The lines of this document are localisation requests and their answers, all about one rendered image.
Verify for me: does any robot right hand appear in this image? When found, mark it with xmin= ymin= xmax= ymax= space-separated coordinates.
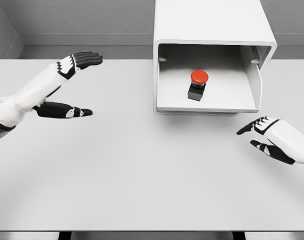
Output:
xmin=236 ymin=116 xmax=304 ymax=173

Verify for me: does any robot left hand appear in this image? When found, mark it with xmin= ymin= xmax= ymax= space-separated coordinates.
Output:
xmin=14 ymin=51 xmax=104 ymax=119

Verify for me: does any white tabletop storage cabinet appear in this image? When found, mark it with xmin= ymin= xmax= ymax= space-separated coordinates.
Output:
xmin=153 ymin=0 xmax=278 ymax=117

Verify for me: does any white cabinet drawer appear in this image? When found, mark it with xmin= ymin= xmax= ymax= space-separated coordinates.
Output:
xmin=153 ymin=43 xmax=264 ymax=116

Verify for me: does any red button load switch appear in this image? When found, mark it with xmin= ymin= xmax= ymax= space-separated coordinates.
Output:
xmin=187 ymin=69 xmax=210 ymax=102

